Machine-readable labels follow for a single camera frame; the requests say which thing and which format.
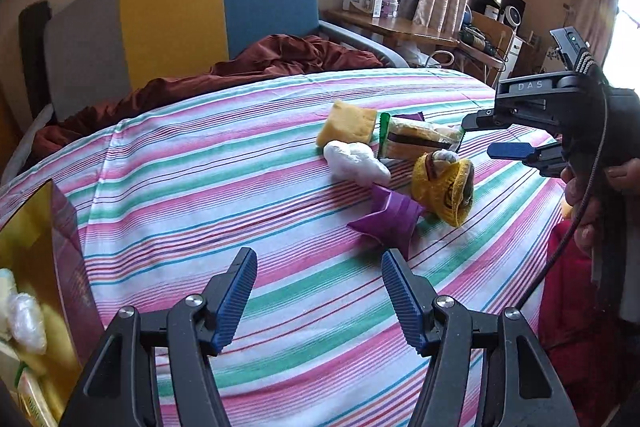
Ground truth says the purple paper box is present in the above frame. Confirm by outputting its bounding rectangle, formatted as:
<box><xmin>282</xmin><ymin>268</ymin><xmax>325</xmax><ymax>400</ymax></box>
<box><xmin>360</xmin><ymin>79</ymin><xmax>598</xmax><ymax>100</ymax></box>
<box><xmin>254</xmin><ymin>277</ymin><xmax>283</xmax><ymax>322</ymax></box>
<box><xmin>347</xmin><ymin>184</ymin><xmax>427</xmax><ymax>258</ymax></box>

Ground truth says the yellow mesh bag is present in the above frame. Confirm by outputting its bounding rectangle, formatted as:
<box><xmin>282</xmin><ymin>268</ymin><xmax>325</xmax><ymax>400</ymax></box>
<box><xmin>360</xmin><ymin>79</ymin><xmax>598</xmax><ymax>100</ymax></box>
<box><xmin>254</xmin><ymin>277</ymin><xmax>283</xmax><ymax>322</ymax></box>
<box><xmin>411</xmin><ymin>150</ymin><xmax>475</xmax><ymax>228</ymax></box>

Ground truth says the reddish brown blanket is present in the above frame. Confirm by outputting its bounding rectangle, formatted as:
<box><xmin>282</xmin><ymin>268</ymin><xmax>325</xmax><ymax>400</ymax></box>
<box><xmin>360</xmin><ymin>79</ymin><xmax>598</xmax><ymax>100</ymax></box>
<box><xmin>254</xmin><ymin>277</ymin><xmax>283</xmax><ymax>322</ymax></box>
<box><xmin>35</xmin><ymin>34</ymin><xmax>396</xmax><ymax>152</ymax></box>

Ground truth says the white ball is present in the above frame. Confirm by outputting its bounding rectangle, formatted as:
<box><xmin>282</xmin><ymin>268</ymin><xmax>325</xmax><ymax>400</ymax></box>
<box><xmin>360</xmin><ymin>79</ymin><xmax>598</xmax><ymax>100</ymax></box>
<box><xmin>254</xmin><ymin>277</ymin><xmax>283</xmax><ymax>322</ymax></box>
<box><xmin>323</xmin><ymin>140</ymin><xmax>392</xmax><ymax>186</ymax></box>

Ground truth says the red cloth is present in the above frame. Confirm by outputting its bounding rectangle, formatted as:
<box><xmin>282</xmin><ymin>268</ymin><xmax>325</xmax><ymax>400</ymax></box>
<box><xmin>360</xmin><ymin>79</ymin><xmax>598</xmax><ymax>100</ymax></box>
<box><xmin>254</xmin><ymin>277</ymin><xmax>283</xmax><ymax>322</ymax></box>
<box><xmin>537</xmin><ymin>217</ymin><xmax>640</xmax><ymax>427</ymax></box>

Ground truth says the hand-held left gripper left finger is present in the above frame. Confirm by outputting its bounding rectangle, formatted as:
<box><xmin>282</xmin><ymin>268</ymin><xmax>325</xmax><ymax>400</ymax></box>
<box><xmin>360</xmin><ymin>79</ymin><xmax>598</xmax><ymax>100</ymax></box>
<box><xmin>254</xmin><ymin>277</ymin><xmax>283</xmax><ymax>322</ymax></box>
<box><xmin>60</xmin><ymin>248</ymin><xmax>258</xmax><ymax>427</ymax></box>

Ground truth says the green-edged rice cracker packet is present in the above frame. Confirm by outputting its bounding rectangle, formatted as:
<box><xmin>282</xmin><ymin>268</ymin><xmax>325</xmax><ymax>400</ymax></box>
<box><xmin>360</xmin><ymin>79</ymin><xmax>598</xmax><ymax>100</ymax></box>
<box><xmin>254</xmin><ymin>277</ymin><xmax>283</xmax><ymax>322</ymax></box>
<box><xmin>15</xmin><ymin>364</ymin><xmax>60</xmax><ymax>427</ymax></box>

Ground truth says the grey bed rail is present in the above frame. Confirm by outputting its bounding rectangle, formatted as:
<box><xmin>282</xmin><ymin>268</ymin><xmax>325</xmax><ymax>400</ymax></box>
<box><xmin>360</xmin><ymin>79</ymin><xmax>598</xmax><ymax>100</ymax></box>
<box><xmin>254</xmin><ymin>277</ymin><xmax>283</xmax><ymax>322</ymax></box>
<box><xmin>320</xmin><ymin>21</ymin><xmax>411</xmax><ymax>68</ymax></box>

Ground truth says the wooden desk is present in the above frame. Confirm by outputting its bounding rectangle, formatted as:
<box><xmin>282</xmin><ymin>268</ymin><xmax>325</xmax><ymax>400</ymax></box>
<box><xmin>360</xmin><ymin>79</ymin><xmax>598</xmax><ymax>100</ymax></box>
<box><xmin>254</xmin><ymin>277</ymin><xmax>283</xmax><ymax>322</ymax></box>
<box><xmin>322</xmin><ymin>9</ymin><xmax>506</xmax><ymax>72</ymax></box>

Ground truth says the sandwich biscuit packet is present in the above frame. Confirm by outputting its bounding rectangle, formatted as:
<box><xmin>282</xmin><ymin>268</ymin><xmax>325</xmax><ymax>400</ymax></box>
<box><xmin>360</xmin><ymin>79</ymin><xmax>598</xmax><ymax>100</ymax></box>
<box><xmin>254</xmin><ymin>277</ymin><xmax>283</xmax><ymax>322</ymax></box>
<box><xmin>377</xmin><ymin>113</ymin><xmax>466</xmax><ymax>160</ymax></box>

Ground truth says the gold tin box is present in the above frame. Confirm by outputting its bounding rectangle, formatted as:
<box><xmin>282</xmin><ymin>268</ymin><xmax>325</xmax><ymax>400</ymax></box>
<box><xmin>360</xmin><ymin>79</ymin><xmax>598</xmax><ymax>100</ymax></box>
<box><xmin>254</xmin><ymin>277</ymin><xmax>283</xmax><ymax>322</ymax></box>
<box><xmin>0</xmin><ymin>179</ymin><xmax>96</xmax><ymax>427</ymax></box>

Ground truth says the white snack dark end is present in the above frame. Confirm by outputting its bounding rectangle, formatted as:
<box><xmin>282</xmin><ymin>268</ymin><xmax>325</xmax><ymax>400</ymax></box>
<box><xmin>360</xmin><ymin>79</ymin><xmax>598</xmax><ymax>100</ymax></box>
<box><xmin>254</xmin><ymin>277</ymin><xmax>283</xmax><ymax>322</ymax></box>
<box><xmin>7</xmin><ymin>292</ymin><xmax>48</xmax><ymax>354</ymax></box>

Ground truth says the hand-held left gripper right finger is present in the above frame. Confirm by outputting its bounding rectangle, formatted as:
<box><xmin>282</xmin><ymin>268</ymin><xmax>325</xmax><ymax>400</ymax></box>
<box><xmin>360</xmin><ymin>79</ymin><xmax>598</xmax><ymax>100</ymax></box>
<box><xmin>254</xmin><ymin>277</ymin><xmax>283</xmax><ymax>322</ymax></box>
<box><xmin>381</xmin><ymin>249</ymin><xmax>578</xmax><ymax>427</ymax></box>

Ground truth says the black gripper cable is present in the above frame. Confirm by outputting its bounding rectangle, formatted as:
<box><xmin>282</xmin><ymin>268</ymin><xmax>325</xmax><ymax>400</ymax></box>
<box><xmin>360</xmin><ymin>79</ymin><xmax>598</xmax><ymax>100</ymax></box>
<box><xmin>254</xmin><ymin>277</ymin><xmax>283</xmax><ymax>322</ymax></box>
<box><xmin>517</xmin><ymin>92</ymin><xmax>608</xmax><ymax>310</ymax></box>

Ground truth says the person's right hand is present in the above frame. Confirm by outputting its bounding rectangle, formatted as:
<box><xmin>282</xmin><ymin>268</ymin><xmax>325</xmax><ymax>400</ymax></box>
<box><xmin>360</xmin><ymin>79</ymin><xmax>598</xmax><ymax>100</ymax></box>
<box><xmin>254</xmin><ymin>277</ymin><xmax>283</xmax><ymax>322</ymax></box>
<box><xmin>560</xmin><ymin>157</ymin><xmax>640</xmax><ymax>253</ymax></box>

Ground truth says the white cabinet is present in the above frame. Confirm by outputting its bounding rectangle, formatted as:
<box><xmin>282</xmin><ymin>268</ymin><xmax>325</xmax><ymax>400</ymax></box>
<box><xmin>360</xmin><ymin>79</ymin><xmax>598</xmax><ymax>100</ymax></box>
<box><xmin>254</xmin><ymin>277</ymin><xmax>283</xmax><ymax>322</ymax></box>
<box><xmin>505</xmin><ymin>34</ymin><xmax>542</xmax><ymax>80</ymax></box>

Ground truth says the striped tablecloth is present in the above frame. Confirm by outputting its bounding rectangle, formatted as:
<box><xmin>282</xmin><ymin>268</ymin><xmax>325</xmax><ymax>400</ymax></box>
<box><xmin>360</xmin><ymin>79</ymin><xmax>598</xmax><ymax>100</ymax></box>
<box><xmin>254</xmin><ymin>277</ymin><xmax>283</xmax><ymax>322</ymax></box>
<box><xmin>0</xmin><ymin>68</ymin><xmax>576</xmax><ymax>427</ymax></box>

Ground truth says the grey yellow blue headboard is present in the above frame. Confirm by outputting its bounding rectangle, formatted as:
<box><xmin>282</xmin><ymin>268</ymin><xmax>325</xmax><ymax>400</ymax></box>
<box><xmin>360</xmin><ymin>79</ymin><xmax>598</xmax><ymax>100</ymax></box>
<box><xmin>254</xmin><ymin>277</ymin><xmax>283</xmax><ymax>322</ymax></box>
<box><xmin>45</xmin><ymin>0</ymin><xmax>321</xmax><ymax>118</ymax></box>

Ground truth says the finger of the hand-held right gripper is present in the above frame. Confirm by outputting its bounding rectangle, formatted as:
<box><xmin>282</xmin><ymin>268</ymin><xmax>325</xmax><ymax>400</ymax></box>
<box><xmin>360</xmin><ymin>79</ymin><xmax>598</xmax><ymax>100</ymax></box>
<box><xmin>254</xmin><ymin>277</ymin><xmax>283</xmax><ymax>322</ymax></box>
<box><xmin>461</xmin><ymin>109</ymin><xmax>508</xmax><ymax>131</ymax></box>
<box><xmin>486</xmin><ymin>142</ymin><xmax>571</xmax><ymax>178</ymax></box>

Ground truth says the small yellow sponge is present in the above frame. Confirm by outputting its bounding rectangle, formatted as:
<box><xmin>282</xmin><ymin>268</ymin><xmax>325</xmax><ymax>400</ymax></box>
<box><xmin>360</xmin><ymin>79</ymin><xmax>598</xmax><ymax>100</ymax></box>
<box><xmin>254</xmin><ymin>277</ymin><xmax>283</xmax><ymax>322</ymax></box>
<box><xmin>316</xmin><ymin>101</ymin><xmax>377</xmax><ymax>148</ymax></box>

